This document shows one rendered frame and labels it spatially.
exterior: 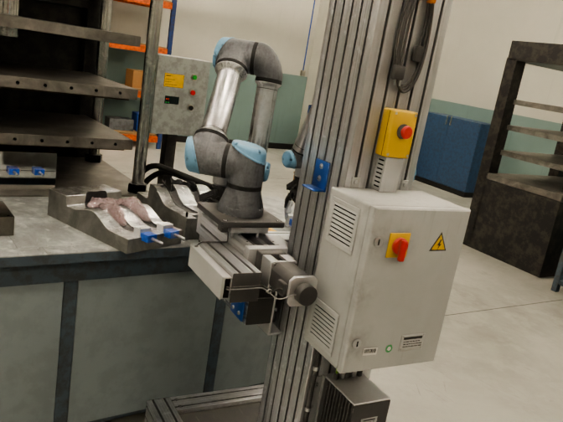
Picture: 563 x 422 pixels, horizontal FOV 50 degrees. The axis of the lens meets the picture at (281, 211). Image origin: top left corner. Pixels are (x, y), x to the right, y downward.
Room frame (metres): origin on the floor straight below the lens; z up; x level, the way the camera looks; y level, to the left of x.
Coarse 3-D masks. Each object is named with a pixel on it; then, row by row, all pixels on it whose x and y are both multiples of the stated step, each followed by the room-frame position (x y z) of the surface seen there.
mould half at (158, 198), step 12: (144, 192) 2.66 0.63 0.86; (156, 192) 2.48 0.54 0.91; (168, 192) 2.50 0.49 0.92; (180, 192) 2.53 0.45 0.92; (204, 192) 2.61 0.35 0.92; (156, 204) 2.47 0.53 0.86; (168, 204) 2.42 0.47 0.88; (192, 204) 2.48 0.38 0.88; (168, 216) 2.37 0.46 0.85; (180, 216) 2.29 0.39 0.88; (192, 216) 2.29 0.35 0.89; (180, 228) 2.28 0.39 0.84; (192, 228) 2.26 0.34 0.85
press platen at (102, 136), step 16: (0, 112) 3.11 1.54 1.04; (16, 112) 3.19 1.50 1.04; (32, 112) 3.28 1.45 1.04; (48, 112) 3.38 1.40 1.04; (0, 128) 2.67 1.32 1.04; (16, 128) 2.73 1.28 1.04; (32, 128) 2.80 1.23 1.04; (48, 128) 2.87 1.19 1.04; (64, 128) 2.95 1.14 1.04; (80, 128) 3.03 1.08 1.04; (96, 128) 3.11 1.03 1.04; (16, 144) 2.61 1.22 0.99; (32, 144) 2.65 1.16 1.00; (48, 144) 2.69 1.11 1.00; (64, 144) 2.74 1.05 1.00; (80, 144) 2.78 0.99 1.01; (96, 144) 2.83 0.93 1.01; (112, 144) 2.88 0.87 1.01; (128, 144) 2.93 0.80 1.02
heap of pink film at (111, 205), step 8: (96, 200) 2.25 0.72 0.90; (104, 200) 2.27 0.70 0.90; (112, 200) 2.21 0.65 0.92; (120, 200) 2.30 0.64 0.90; (128, 200) 2.26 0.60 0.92; (136, 200) 2.27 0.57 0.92; (104, 208) 2.15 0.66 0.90; (112, 208) 2.15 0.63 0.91; (120, 208) 2.17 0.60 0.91; (136, 208) 2.23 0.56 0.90; (144, 208) 2.25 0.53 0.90; (112, 216) 2.13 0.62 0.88; (120, 216) 2.13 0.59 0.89; (144, 216) 2.22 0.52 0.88
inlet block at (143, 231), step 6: (138, 228) 2.05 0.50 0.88; (144, 228) 2.06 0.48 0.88; (150, 228) 2.08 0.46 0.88; (138, 234) 2.04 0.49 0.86; (144, 234) 2.03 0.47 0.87; (150, 234) 2.04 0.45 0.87; (156, 234) 2.05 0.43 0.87; (144, 240) 2.03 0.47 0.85; (150, 240) 2.03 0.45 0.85; (156, 240) 2.02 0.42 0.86
